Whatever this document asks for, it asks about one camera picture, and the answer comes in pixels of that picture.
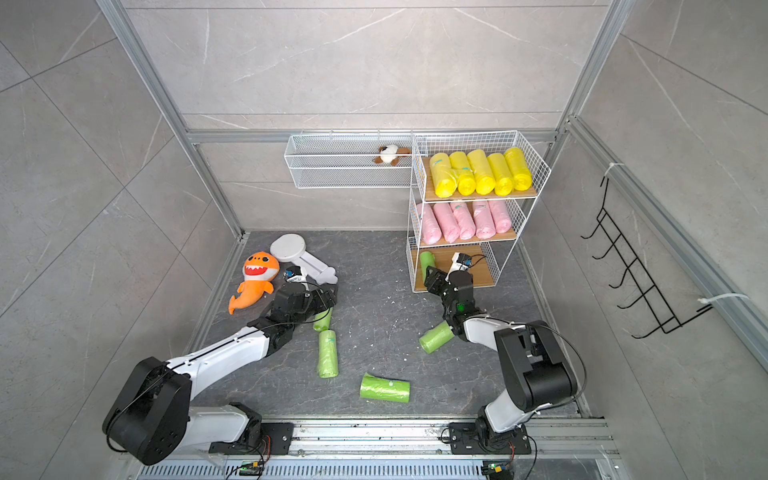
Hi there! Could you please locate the green roll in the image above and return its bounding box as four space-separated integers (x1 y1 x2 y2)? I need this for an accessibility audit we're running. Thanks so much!
419 250 436 283
313 308 333 332
419 321 454 354
317 330 339 378
359 373 410 403

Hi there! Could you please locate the pink roll top angled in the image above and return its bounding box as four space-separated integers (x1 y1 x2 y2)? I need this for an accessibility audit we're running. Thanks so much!
432 202 461 243

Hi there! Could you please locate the yellow roll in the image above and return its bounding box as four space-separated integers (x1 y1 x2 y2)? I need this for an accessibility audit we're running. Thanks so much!
449 151 476 196
504 147 533 191
467 149 496 195
429 152 457 198

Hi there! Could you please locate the yellow roll horizontal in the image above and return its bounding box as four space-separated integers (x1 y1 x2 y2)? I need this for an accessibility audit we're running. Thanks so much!
487 153 514 197

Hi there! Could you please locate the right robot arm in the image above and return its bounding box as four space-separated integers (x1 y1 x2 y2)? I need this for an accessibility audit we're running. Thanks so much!
419 266 581 452

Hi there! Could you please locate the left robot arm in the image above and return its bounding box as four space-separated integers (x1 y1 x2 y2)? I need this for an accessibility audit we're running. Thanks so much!
102 281 338 466

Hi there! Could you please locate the white folding stand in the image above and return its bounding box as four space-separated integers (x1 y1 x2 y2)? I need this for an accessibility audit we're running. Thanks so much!
270 233 338 285

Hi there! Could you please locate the orange shark plush toy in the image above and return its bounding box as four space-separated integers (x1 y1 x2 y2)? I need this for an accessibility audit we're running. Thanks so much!
228 251 280 315

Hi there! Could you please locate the green roll bottom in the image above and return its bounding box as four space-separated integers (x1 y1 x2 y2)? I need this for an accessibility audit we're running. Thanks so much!
359 373 410 403

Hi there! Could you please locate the brown white plush puppy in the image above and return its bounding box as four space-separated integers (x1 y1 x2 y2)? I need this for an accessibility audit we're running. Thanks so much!
373 144 411 166

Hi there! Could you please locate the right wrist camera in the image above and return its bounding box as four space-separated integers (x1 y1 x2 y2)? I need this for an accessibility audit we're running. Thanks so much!
448 252 473 273

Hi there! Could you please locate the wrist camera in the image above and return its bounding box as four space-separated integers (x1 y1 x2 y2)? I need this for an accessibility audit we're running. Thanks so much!
448 252 473 273
283 265 307 283

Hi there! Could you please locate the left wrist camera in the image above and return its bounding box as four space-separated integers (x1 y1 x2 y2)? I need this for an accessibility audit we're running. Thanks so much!
283 265 307 283

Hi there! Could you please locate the white three-tier wire shelf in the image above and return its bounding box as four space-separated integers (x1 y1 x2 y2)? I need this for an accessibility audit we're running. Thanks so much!
406 130 551 293

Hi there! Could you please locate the white wall wire basket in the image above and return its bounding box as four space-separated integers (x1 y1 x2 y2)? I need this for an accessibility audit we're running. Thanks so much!
284 131 414 189

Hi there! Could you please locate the black wall hook rack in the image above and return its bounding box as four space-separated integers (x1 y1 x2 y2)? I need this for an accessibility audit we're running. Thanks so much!
580 177 714 340

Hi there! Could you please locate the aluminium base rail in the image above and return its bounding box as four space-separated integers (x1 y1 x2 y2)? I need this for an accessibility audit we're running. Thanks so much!
107 417 629 479

